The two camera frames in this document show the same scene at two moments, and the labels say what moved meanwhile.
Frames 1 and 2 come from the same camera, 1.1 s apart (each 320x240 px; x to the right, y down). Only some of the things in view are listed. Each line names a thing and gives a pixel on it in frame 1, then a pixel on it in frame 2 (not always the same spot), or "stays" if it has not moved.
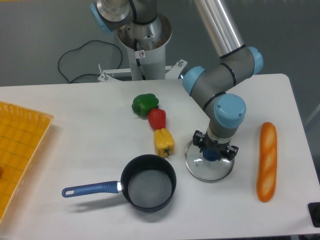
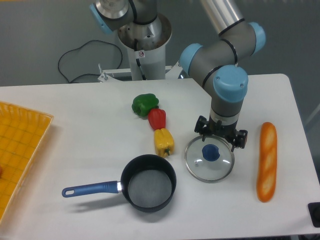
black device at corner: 314,208 stays
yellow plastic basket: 23,132 stays
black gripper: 205,141 -> 227,131
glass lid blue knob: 204,170 stays
